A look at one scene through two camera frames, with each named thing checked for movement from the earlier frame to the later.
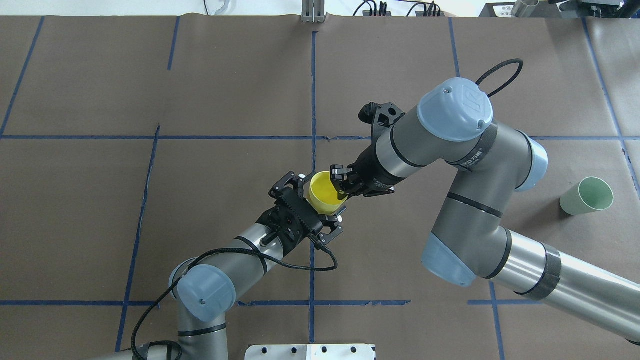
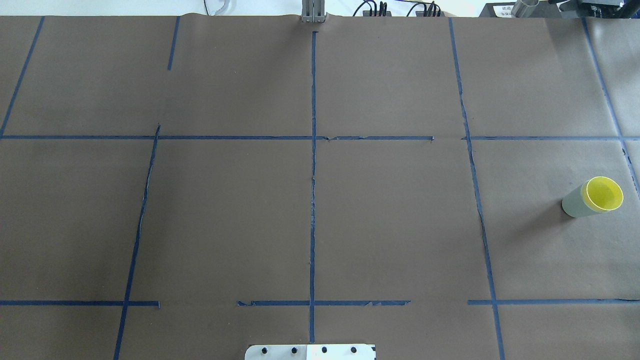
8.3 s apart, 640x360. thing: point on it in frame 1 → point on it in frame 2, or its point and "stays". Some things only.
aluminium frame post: x=313 y=11 stays
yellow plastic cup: x=323 y=194 → x=601 y=194
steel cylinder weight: x=523 y=8 stays
